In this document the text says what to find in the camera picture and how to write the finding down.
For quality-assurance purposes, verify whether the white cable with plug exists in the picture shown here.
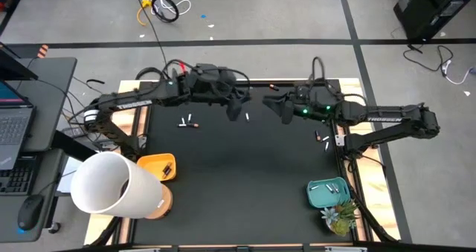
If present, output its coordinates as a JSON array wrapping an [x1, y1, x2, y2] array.
[[441, 59, 476, 85]]

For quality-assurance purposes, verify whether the black desk monitor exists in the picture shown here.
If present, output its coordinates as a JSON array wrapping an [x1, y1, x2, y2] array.
[[0, 42, 39, 81]]

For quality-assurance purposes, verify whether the black computer mouse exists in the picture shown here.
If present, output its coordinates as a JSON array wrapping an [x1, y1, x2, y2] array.
[[16, 194, 45, 231]]

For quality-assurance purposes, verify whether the potted succulent plant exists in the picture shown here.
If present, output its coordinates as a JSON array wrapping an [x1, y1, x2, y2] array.
[[320, 199, 360, 238]]

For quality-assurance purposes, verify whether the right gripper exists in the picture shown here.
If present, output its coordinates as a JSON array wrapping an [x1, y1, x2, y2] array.
[[262, 85, 341, 125]]

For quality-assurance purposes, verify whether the black side desk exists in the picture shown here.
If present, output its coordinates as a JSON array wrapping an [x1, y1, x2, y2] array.
[[0, 56, 78, 244]]

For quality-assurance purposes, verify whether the black coiled cable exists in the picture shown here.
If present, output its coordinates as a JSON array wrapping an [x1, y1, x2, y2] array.
[[150, 0, 181, 24]]

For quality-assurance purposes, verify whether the long black floor cable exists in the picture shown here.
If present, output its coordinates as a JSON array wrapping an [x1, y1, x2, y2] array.
[[132, 0, 168, 67]]

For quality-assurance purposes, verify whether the yellow plastic bin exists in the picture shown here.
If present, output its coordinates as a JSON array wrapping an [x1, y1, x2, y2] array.
[[136, 152, 178, 182]]

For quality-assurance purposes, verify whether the black cable bundle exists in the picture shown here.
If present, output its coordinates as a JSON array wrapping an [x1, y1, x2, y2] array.
[[134, 58, 187, 81]]

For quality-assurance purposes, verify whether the yellow floor cable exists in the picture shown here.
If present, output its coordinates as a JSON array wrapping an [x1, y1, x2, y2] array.
[[136, 0, 154, 27]]

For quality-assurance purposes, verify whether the white paper sheet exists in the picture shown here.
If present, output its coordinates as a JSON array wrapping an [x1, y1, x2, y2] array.
[[56, 155, 85, 194]]

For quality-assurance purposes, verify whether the white floor cable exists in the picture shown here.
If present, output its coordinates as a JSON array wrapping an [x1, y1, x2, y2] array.
[[148, 0, 193, 17]]

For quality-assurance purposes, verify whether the grey laptop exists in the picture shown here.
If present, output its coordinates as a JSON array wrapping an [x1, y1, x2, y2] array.
[[0, 80, 37, 171]]

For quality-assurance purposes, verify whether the black keyboard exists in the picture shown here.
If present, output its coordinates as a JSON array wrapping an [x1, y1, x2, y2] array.
[[0, 155, 38, 196]]

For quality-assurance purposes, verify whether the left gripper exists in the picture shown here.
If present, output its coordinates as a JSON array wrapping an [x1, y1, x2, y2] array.
[[177, 63, 252, 122]]

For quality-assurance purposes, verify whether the black computer tower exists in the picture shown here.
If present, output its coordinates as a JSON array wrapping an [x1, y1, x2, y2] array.
[[393, 0, 476, 41]]

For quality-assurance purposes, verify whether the wooden table board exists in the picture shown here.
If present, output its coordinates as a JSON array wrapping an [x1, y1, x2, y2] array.
[[83, 77, 402, 245]]

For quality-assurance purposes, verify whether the teal plastic bin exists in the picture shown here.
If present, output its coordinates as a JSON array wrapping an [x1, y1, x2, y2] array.
[[306, 176, 352, 210]]

